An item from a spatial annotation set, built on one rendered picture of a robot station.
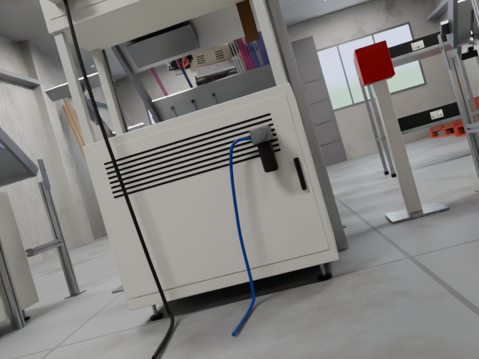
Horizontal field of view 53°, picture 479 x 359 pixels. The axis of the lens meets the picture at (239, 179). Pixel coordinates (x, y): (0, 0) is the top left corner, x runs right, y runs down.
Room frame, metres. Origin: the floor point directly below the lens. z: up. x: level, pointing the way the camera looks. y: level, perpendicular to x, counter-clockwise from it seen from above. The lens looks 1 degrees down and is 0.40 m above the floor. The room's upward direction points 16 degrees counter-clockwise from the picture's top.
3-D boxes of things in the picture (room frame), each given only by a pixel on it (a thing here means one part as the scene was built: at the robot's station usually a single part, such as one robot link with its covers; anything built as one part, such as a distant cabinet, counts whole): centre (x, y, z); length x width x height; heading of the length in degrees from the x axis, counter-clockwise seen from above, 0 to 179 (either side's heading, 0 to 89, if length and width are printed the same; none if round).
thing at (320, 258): (1.84, 0.07, 0.31); 0.70 x 0.65 x 0.62; 80
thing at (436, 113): (4.14, -1.71, 0.41); 0.57 x 0.17 x 0.11; 80
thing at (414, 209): (2.17, -0.72, 0.39); 0.24 x 0.24 x 0.78; 80
